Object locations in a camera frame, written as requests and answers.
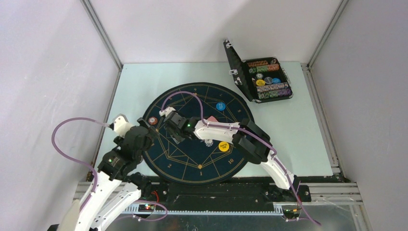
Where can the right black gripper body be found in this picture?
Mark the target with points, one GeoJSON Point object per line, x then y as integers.
{"type": "Point", "coordinates": [176, 134]}

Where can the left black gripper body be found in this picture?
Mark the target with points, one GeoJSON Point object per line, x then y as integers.
{"type": "Point", "coordinates": [152, 134]}

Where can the blue small blind button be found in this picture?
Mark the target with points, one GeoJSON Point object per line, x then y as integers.
{"type": "Point", "coordinates": [220, 106]}

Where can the yellow big blind button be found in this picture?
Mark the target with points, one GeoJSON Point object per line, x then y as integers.
{"type": "Point", "coordinates": [223, 146]}

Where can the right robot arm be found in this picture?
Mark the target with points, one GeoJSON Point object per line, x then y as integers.
{"type": "Point", "coordinates": [248, 138]}

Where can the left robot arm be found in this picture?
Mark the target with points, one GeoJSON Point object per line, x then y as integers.
{"type": "Point", "coordinates": [114, 187]}

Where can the blue white chip stack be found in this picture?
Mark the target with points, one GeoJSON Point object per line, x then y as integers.
{"type": "Point", "coordinates": [208, 143]}

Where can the pink playing card deck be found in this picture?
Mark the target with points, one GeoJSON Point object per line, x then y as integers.
{"type": "Point", "coordinates": [212, 119]}

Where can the round dark poker mat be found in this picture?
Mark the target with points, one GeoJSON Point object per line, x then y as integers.
{"type": "Point", "coordinates": [191, 161]}

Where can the yellow button in case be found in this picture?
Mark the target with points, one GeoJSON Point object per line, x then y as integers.
{"type": "Point", "coordinates": [260, 83]}

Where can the black poker chip case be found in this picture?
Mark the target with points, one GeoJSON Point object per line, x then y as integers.
{"type": "Point", "coordinates": [246, 72]}

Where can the blue button in case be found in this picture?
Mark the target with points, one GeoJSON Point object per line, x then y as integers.
{"type": "Point", "coordinates": [276, 81]}

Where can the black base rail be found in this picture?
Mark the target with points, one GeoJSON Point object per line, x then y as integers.
{"type": "Point", "coordinates": [253, 194]}

